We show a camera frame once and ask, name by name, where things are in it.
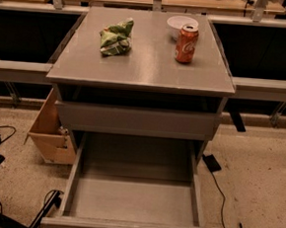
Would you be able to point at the grey drawer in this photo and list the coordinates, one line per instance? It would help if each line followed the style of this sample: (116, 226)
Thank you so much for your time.
(138, 121)
(123, 181)

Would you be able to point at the grey top drawer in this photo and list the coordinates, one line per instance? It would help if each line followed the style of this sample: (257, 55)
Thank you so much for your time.
(138, 121)

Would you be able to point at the grey drawer cabinet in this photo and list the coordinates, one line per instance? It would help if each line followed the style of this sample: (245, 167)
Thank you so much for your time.
(147, 76)

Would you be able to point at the black power adapter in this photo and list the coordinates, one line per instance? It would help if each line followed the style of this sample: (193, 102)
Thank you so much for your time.
(211, 163)

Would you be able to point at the black stand leg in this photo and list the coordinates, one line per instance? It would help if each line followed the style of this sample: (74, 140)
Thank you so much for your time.
(52, 199)

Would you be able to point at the cardboard box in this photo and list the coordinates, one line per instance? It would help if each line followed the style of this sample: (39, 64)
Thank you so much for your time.
(49, 136)

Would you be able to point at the red soda can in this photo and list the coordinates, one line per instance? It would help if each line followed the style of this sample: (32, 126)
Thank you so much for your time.
(186, 43)

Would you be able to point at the green chip bag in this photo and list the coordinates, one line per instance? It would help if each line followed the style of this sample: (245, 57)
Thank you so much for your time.
(116, 39)

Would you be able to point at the white bowl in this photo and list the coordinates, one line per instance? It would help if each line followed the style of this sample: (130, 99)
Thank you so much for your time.
(175, 23)

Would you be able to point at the grey metal rail frame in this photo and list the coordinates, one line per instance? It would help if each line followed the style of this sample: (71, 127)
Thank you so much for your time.
(35, 72)

